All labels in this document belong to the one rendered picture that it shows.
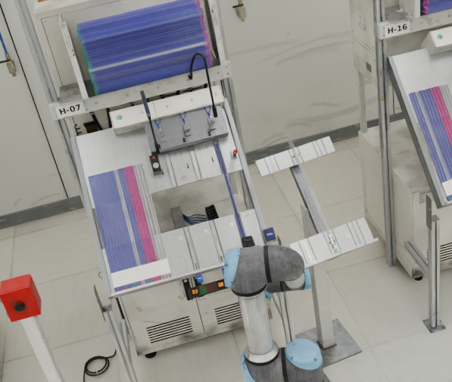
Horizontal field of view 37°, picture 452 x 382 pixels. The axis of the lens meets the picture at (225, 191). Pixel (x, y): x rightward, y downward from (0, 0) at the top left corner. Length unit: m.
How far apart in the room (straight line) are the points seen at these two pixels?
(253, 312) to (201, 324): 1.25
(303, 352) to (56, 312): 2.02
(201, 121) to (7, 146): 2.01
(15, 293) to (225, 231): 0.90
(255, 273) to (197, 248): 0.80
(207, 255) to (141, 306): 0.59
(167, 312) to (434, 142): 1.46
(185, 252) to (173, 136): 0.49
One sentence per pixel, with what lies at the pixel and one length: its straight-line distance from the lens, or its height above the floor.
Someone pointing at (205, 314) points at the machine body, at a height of 0.21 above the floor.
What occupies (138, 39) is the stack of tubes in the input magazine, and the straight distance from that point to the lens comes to 2.81.
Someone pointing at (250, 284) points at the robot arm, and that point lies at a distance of 2.10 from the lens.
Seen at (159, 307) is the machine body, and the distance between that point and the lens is 3.31.
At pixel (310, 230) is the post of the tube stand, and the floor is 0.72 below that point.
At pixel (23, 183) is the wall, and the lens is 4.78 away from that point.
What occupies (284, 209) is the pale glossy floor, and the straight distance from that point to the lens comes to 4.35.
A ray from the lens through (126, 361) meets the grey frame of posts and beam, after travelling 3.11.
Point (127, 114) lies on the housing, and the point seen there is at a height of 1.26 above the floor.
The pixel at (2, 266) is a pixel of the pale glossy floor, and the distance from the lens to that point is 4.58.
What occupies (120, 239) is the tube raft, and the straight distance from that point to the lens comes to 2.86.
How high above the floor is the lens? 2.46
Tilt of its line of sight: 32 degrees down
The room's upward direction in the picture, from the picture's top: 11 degrees counter-clockwise
